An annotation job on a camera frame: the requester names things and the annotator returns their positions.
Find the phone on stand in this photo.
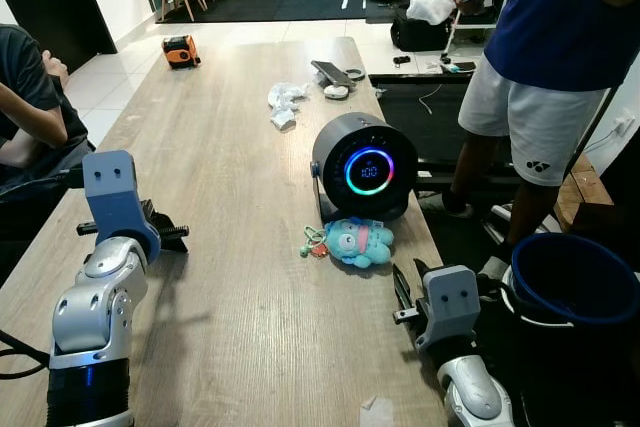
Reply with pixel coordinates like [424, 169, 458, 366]
[310, 60, 354, 88]

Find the round black fan with display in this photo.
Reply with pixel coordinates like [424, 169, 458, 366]
[310, 112, 419, 225]

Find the wooden bench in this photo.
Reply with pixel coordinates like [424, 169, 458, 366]
[553, 152, 616, 238]

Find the crumpled white tissue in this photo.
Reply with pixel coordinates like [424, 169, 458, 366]
[267, 82, 313, 132]

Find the clear tape piece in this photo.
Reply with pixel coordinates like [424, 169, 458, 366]
[360, 397, 396, 427]

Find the black bag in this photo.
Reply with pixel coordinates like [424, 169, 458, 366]
[390, 12, 451, 54]

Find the black treadmill deck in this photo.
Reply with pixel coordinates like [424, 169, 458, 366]
[368, 72, 621, 174]

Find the dark blue round bin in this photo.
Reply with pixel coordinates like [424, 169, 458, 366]
[498, 232, 640, 427]

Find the orange and black device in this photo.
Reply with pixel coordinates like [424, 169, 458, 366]
[162, 35, 201, 70]

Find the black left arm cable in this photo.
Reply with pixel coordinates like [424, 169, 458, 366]
[0, 330, 51, 381]

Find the blue plush toy keychain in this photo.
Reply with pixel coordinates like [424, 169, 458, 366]
[300, 217, 396, 270]

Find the standing person in blue shirt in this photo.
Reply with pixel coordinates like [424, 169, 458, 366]
[445, 0, 640, 280]

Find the white cloth bundle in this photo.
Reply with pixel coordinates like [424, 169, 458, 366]
[407, 0, 459, 26]

